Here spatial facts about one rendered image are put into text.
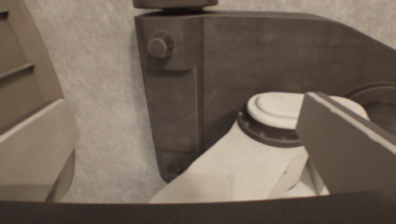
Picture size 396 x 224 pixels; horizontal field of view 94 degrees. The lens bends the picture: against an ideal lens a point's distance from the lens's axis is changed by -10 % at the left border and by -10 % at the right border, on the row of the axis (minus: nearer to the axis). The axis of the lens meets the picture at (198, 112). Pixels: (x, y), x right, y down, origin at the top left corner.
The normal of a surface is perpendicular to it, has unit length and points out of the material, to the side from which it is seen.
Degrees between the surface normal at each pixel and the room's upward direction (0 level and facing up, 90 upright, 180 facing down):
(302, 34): 0
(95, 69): 0
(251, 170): 90
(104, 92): 0
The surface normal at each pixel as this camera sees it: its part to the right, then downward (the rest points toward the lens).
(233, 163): -0.02, -0.86
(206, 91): -0.18, 0.51
